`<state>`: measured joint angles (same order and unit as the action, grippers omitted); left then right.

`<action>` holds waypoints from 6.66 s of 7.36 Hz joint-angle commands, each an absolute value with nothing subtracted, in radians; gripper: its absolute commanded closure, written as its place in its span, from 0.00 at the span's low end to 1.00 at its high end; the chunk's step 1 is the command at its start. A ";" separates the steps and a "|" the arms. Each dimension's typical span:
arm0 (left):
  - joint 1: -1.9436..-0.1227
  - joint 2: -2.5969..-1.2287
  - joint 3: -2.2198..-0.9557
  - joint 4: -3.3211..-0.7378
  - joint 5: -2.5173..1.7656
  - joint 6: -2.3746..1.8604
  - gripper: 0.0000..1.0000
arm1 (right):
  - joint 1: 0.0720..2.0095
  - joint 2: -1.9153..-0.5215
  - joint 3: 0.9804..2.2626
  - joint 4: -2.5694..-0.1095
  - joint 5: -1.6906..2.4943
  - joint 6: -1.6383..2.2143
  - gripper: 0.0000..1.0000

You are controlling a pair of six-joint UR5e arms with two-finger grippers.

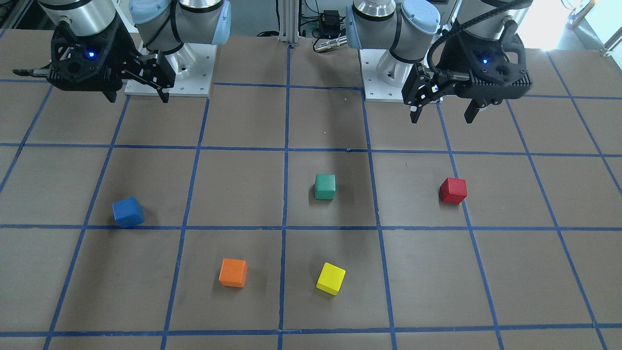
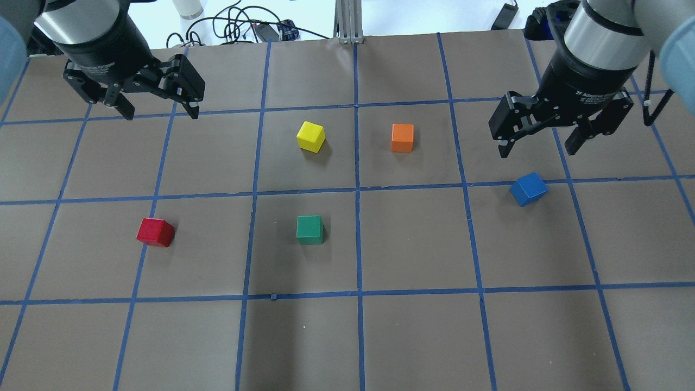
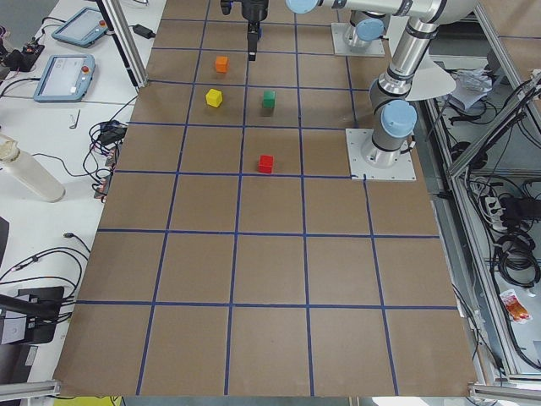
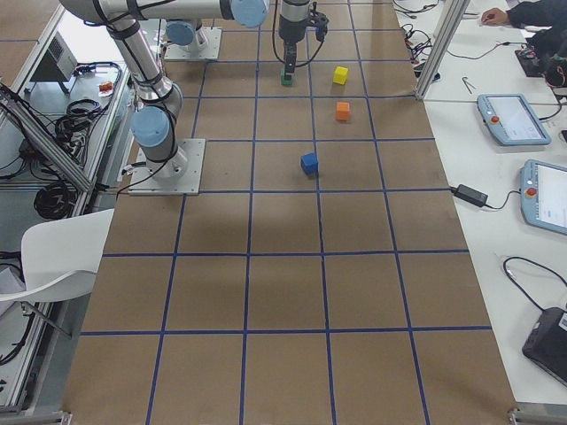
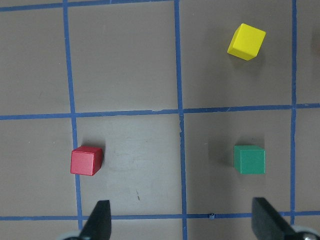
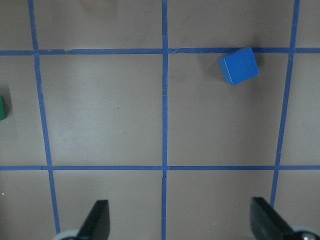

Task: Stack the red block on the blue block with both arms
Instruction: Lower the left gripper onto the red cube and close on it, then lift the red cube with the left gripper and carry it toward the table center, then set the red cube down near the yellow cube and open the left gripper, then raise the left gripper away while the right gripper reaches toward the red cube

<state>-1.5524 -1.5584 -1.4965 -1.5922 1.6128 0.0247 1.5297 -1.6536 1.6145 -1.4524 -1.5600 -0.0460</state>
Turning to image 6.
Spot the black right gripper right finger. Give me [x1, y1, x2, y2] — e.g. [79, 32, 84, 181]
[250, 197, 296, 240]

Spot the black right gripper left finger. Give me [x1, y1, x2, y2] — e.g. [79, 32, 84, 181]
[75, 200, 111, 240]

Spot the green wooden block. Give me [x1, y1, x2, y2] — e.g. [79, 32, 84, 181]
[0, 96, 6, 121]

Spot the blue wooden block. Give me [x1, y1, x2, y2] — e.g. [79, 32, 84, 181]
[218, 47, 260, 85]

